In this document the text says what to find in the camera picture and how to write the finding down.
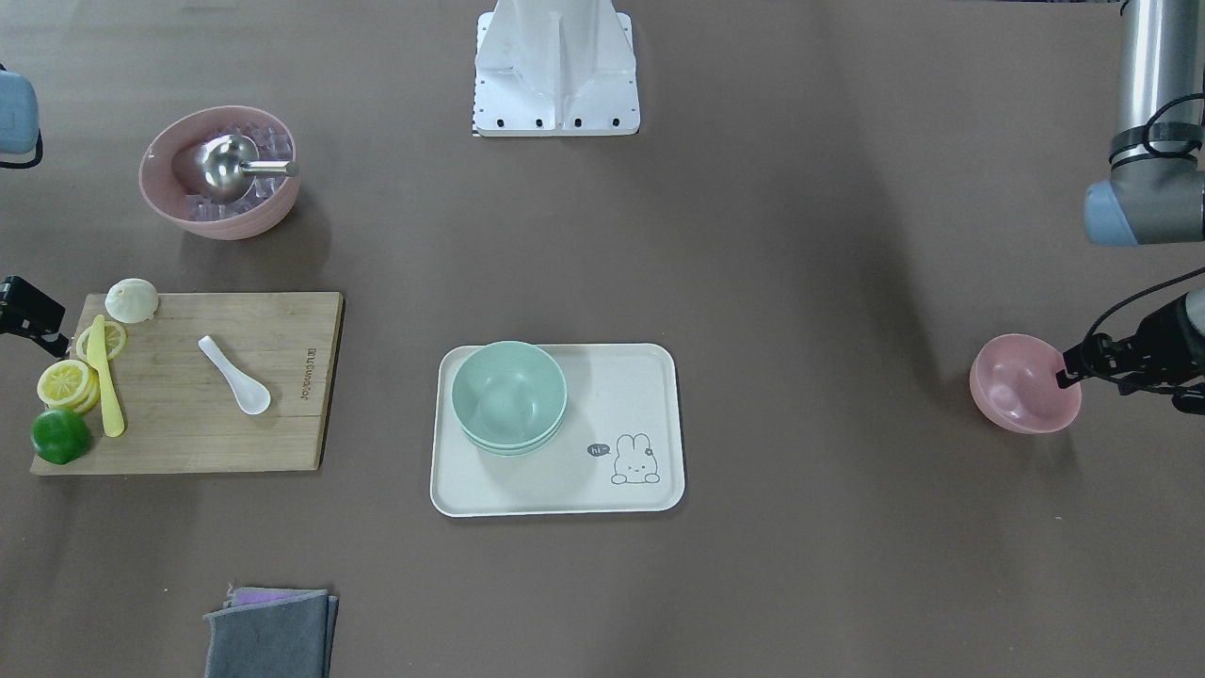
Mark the purple cloth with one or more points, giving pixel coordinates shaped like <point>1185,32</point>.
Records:
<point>242,596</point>

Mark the cream rabbit serving tray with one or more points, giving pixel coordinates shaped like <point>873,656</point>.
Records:
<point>619,448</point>

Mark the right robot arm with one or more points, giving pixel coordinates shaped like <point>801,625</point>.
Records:
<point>21,138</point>

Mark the bamboo cutting board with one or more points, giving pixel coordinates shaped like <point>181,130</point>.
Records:
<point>181,417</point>

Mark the upper lemon slice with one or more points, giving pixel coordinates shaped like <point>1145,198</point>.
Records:
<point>69,384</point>

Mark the top green bowl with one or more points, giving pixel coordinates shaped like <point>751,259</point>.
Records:
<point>509,393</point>

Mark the green bowl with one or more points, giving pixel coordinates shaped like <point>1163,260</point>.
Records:
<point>512,450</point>
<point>509,393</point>

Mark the small pink bowl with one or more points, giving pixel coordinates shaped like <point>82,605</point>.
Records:
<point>1013,383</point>

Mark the lower green bowl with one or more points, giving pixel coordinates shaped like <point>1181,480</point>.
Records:
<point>512,450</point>

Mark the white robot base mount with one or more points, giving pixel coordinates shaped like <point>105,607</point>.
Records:
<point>555,69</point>

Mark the metal ice scoop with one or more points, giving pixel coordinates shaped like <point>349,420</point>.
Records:
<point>224,168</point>

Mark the lemon slice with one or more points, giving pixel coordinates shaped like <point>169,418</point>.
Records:
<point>69,384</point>
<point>115,339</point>

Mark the white ceramic spoon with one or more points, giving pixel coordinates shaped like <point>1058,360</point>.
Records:
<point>251,396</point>

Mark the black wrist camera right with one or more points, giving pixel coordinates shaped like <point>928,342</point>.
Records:
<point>28,312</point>

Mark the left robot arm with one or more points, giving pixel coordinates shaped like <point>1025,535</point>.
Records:
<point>1153,196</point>

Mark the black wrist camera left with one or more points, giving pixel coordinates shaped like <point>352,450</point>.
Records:
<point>1190,399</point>

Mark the lower lemon slice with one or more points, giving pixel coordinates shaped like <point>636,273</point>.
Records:
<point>115,339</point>

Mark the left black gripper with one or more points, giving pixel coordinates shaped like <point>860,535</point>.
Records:
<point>1164,341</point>

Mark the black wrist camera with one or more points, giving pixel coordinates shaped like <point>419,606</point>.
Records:
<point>1190,399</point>
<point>28,312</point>

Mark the white steamed bun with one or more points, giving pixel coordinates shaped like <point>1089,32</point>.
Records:
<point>131,301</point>

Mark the yellow plastic knife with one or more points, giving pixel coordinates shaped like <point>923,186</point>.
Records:
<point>112,416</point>

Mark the green lime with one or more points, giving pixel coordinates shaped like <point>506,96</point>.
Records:
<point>60,436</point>

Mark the clear ice cubes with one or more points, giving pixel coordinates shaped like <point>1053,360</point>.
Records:
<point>272,143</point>

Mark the grey folded cloth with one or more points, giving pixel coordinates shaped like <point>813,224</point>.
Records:
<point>291,638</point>

